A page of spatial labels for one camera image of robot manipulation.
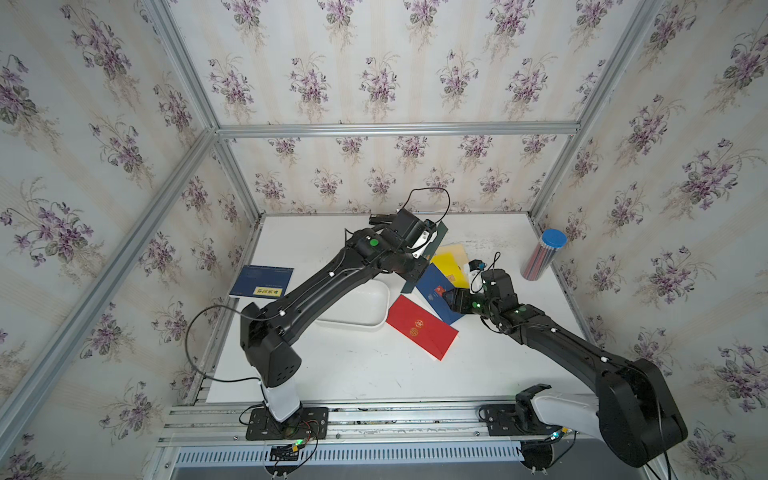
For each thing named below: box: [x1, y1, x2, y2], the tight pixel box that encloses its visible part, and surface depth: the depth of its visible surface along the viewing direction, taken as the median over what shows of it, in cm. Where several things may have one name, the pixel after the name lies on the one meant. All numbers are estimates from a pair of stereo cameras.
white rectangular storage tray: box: [315, 279, 391, 329], surface depth 95 cm
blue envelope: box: [416, 263, 464, 325], surface depth 100 cm
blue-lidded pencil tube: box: [520, 229, 568, 281], surface depth 92 cm
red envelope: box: [386, 294, 459, 361], surface depth 92 cm
